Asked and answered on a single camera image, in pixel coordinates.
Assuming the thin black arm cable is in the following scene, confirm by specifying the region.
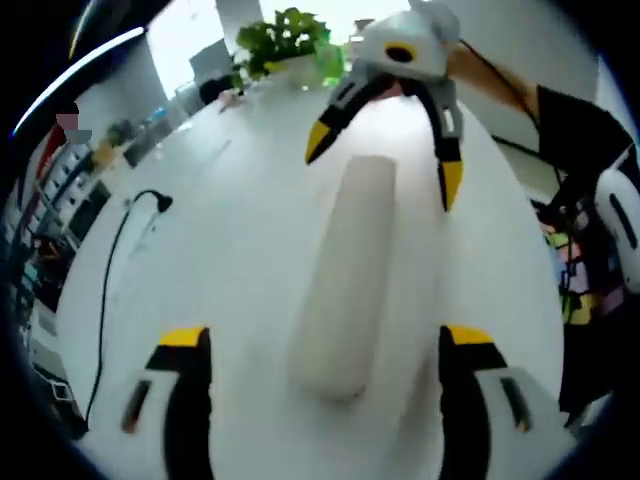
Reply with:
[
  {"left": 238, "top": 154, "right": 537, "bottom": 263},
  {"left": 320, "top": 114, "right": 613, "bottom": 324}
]
[{"left": 458, "top": 38, "right": 565, "bottom": 201}]

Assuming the green leafy potted plant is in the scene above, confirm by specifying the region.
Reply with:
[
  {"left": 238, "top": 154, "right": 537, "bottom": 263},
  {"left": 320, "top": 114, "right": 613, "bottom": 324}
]
[{"left": 233, "top": 6, "right": 333, "bottom": 82}]

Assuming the black gooseneck microphone cable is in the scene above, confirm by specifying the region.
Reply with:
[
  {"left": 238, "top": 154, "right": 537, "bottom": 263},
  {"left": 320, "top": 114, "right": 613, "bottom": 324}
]
[{"left": 83, "top": 188, "right": 175, "bottom": 432}]

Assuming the white plant pot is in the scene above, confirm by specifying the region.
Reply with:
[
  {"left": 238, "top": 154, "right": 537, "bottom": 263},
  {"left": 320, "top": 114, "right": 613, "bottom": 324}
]
[{"left": 278, "top": 53, "right": 322, "bottom": 92}]

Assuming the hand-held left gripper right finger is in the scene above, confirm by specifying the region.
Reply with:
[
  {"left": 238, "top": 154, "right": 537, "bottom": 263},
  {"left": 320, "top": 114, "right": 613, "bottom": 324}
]
[{"left": 438, "top": 323, "right": 535, "bottom": 480}]

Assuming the long ceiling light strip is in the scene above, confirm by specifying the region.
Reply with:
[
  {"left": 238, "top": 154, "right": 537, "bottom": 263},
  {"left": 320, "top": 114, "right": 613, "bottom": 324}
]
[{"left": 11, "top": 26, "right": 147, "bottom": 137}]

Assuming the white storage shelf with boxes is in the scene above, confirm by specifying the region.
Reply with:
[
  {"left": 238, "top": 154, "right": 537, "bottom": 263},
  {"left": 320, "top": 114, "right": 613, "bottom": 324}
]
[{"left": 13, "top": 143, "right": 102, "bottom": 242}]

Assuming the white chest-worn device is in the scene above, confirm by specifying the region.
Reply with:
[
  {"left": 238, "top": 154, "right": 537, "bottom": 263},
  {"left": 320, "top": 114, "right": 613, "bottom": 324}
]
[{"left": 593, "top": 148, "right": 640, "bottom": 295}]

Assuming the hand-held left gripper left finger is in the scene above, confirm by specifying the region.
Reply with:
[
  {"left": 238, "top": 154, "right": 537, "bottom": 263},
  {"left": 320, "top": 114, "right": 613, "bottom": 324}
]
[{"left": 121, "top": 325, "right": 215, "bottom": 480}]

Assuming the green plastic bottle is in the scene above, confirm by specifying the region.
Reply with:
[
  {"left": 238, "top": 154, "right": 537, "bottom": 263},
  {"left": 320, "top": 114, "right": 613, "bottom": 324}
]
[{"left": 315, "top": 42, "right": 348, "bottom": 88}]

